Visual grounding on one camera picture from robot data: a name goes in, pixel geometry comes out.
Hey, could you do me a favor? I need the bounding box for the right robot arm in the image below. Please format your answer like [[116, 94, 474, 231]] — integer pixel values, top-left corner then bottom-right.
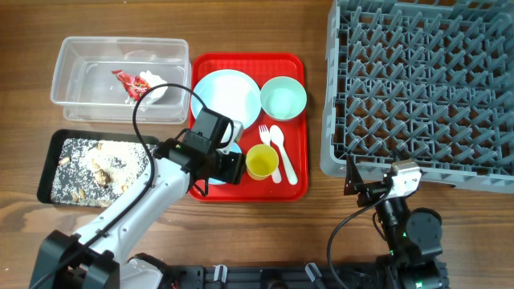
[[344, 158, 449, 289]]

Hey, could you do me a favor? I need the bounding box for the mint green bowl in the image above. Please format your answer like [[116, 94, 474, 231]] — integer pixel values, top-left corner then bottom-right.
[[260, 76, 308, 121]]

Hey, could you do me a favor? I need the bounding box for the black waste tray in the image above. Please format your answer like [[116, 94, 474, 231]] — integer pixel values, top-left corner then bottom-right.
[[37, 129, 149, 206]]

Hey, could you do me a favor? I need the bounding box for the crumpled white tissue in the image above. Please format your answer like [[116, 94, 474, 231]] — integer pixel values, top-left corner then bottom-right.
[[124, 71, 167, 105]]

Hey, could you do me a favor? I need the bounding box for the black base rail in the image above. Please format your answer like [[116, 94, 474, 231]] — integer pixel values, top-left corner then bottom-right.
[[159, 263, 450, 289]]

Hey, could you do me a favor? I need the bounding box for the clear plastic bin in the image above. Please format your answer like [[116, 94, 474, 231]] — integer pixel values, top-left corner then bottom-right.
[[51, 36, 191, 124]]

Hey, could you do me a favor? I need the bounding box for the food leftovers rice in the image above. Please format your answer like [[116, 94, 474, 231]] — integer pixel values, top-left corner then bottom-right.
[[50, 138, 149, 208]]

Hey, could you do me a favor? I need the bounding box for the red snack wrapper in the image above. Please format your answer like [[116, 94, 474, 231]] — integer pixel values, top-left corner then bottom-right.
[[112, 70, 151, 101]]

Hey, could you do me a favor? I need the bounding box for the large light blue plate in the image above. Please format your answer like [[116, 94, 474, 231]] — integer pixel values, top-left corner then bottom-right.
[[194, 69, 262, 129]]

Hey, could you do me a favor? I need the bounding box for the small light blue bowl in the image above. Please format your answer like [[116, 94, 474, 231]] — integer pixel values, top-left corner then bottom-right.
[[209, 143, 242, 185]]

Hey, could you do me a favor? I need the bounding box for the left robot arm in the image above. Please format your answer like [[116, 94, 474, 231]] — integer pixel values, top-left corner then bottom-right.
[[30, 108, 246, 288]]

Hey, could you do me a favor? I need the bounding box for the white plastic spoon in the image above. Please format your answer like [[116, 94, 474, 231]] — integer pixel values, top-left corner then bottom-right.
[[270, 125, 298, 185]]

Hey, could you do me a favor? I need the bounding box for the yellow plastic cup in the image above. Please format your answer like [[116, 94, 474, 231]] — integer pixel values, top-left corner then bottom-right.
[[246, 144, 279, 181]]

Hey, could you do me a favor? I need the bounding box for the left black cable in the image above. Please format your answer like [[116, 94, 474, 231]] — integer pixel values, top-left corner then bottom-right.
[[30, 83, 210, 289]]

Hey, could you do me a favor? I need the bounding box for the red plastic tray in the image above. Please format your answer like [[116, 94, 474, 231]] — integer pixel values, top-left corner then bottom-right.
[[190, 52, 309, 202]]

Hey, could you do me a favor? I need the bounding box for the white plastic fork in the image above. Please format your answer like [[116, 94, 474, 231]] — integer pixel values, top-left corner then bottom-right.
[[259, 124, 282, 184]]

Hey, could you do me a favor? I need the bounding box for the grey dishwasher rack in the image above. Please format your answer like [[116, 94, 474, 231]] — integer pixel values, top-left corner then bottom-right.
[[320, 0, 513, 193]]

